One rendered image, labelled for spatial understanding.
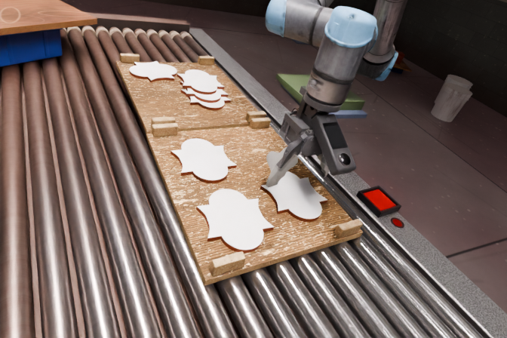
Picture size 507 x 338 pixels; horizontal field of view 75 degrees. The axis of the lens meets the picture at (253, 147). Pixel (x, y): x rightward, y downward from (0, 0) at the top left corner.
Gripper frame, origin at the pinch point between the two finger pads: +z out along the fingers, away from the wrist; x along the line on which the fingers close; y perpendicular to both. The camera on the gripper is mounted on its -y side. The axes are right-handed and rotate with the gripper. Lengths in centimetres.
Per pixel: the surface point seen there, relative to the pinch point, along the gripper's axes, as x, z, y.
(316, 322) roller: 10.7, 5.4, -24.4
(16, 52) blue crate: 52, 1, 68
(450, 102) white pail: -339, 72, 147
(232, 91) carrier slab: -6.4, 3.0, 48.0
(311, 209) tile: -0.8, 2.4, -5.2
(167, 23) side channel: -1, 1, 109
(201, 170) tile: 17.5, 2.3, 11.3
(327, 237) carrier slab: -0.4, 3.5, -11.8
